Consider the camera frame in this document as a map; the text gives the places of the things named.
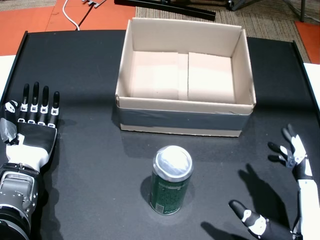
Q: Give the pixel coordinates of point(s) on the black wheeled stand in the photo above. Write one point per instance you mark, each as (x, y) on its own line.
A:
(303, 10)

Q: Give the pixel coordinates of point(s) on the silver metal bracket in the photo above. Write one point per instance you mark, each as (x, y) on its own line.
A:
(93, 3)

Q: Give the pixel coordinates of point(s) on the green drink can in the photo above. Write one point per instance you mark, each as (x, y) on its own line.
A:
(170, 190)

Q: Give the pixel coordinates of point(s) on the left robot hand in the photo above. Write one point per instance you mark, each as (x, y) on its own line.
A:
(32, 140)

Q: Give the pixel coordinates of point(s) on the open cardboard box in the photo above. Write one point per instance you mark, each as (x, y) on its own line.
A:
(180, 120)

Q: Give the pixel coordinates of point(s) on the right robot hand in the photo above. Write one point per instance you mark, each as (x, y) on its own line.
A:
(306, 190)

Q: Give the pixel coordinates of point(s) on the black metal frame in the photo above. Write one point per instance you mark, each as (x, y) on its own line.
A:
(190, 11)

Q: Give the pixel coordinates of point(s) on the black table edge rail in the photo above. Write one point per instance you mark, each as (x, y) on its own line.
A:
(305, 75)
(15, 62)

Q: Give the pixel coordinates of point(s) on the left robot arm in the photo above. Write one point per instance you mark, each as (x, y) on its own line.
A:
(15, 190)

